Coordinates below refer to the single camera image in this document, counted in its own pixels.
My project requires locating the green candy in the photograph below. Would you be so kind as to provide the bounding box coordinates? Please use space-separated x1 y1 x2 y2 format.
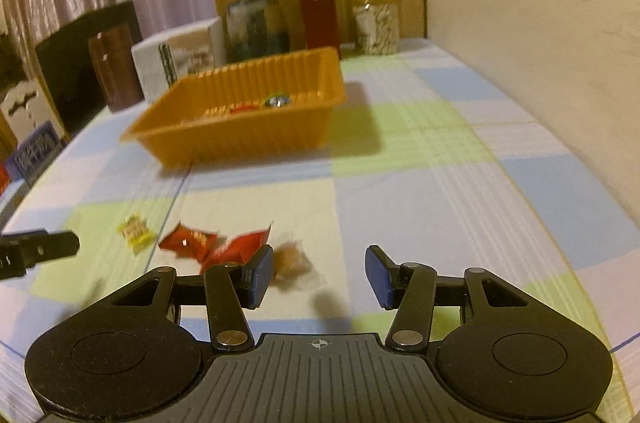
262 93 292 109

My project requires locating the yellow wrapped candy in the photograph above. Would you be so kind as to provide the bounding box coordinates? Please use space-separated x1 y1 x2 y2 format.
117 214 156 255

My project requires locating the blue milk carton box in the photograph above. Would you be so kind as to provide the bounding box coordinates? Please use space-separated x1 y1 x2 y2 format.
3 121 64 187

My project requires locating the white carved chair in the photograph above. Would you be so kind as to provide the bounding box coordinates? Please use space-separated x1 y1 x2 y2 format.
1 80 66 152

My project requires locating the checkered tablecloth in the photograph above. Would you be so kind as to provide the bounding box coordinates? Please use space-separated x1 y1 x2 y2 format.
1 40 639 422

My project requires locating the clear jar of nuts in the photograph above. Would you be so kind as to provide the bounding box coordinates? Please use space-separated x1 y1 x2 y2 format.
352 0 400 56

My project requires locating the dark red open box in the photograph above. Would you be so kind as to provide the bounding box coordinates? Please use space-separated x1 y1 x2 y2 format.
297 0 341 50

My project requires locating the small tan wrapped snack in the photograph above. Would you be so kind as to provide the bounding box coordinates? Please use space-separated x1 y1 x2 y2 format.
271 241 312 291

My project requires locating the brown metal thermos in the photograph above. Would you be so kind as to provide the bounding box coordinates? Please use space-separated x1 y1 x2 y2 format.
88 22 144 112

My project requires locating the red paper bag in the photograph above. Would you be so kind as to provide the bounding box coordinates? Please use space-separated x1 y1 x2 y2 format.
0 164 11 195

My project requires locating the red snack wrapper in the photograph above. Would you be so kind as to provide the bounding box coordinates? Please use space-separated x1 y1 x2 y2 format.
230 104 262 114
158 223 271 273

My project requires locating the orange plastic tray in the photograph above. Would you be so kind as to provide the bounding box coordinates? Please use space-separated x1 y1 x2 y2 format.
119 47 346 169

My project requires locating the white product box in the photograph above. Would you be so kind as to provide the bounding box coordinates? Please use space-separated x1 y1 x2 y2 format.
131 17 227 104

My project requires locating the dark green glass jar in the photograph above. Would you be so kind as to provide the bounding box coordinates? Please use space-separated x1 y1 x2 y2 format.
226 0 291 62

